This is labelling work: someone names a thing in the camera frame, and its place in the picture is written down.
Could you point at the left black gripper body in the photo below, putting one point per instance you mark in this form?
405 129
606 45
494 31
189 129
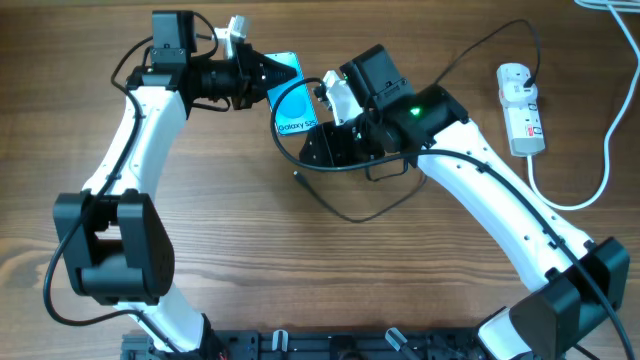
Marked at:
245 76

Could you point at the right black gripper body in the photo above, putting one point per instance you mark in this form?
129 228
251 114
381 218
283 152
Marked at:
353 141

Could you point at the Galaxy S25 smartphone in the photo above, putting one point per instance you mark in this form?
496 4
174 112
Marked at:
296 113

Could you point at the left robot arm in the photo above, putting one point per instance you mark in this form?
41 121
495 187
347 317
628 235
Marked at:
111 238

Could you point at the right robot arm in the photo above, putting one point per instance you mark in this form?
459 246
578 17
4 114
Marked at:
573 282

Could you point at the white USB charger plug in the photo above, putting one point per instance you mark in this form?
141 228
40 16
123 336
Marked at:
514 94

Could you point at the white power strip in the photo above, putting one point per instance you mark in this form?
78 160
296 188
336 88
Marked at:
523 125

